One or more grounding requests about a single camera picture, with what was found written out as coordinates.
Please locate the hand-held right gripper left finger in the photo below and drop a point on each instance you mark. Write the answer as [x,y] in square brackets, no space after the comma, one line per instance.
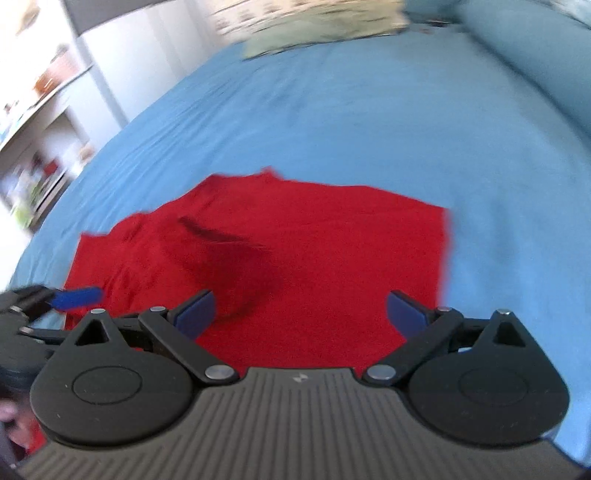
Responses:
[197,314]

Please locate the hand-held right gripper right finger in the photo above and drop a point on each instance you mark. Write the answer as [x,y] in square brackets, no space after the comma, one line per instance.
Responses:
[404,314]

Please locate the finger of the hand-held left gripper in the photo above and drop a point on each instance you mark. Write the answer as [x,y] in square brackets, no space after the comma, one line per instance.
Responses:
[76,298]

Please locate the red shirt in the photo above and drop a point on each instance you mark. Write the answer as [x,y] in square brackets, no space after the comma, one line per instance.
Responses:
[295,258]

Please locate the person's left hand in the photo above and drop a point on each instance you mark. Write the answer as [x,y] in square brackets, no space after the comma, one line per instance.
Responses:
[10,417]

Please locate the white shelf unit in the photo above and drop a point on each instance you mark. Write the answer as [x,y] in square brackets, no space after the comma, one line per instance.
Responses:
[39,115]

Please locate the blue pillow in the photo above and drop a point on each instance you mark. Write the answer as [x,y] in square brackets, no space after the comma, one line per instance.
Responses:
[521,50]

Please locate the green pillow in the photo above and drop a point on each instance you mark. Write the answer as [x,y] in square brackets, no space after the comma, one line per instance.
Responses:
[318,23]

